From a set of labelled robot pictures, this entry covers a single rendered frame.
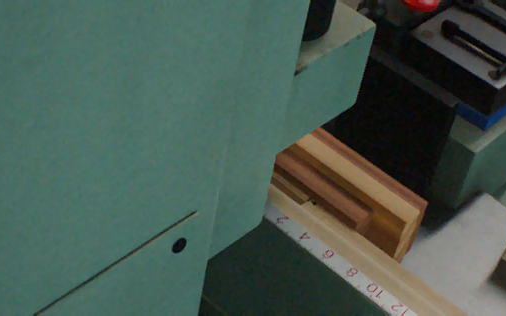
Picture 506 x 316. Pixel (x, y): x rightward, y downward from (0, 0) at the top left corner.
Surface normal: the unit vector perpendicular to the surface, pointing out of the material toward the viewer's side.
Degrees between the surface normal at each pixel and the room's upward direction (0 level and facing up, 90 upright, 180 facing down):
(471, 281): 0
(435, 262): 0
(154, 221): 90
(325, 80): 90
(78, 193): 90
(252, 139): 90
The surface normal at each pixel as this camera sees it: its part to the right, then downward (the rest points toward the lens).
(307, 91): 0.73, 0.54
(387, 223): -0.67, 0.42
